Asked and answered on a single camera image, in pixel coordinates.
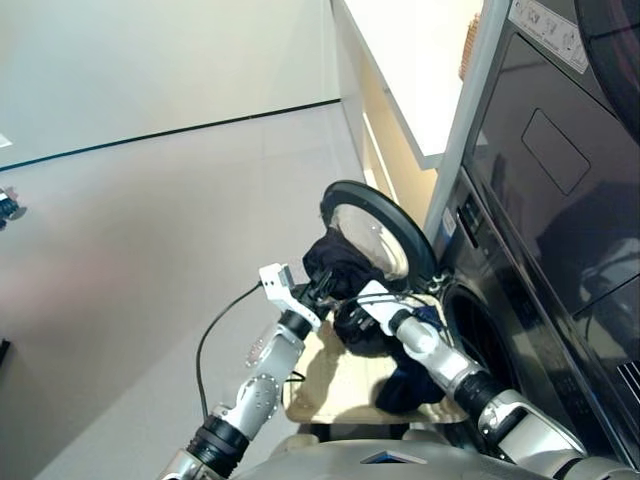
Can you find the black garment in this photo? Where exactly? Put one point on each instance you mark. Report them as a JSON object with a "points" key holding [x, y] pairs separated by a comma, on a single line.
{"points": [[335, 260]]}

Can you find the pale woven basket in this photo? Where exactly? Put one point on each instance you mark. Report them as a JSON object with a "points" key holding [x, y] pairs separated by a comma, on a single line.
{"points": [[340, 390]]}

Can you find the round washing machine door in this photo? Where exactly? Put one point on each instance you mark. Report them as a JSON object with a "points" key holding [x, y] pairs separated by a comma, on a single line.
{"points": [[400, 220]]}

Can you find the steel washing machine drum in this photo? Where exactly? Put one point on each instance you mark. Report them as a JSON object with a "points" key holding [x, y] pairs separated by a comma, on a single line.
{"points": [[472, 325]]}

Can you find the grey washing machine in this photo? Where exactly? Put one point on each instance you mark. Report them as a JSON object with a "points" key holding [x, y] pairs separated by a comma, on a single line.
{"points": [[525, 350]]}

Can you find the blue white sticker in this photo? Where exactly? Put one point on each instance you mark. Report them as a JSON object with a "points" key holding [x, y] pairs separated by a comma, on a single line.
{"points": [[448, 222]]}

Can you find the black washer control panel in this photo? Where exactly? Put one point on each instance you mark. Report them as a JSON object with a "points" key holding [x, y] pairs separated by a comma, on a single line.
{"points": [[470, 215]]}

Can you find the white beige cabinet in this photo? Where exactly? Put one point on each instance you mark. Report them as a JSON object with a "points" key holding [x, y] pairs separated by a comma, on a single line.
{"points": [[400, 75]]}

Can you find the dark stacked dryer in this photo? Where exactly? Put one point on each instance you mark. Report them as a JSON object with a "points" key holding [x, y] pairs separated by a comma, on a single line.
{"points": [[550, 150]]}

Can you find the dark dryer hatch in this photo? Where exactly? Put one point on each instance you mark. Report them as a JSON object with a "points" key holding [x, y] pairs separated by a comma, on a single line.
{"points": [[555, 150]]}

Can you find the brown woven object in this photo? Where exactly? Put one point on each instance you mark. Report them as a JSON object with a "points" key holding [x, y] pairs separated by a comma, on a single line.
{"points": [[470, 50]]}

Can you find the small black grey device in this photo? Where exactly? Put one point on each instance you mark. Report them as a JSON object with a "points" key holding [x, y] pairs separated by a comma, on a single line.
{"points": [[10, 207]]}

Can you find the white warning label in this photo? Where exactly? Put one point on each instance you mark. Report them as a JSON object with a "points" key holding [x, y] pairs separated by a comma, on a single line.
{"points": [[550, 35]]}

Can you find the round dark dryer door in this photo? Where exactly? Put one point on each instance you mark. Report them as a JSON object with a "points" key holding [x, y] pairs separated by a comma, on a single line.
{"points": [[615, 50]]}

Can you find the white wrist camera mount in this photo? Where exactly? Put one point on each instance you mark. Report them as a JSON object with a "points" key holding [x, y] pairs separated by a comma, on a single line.
{"points": [[277, 290], [382, 305]]}

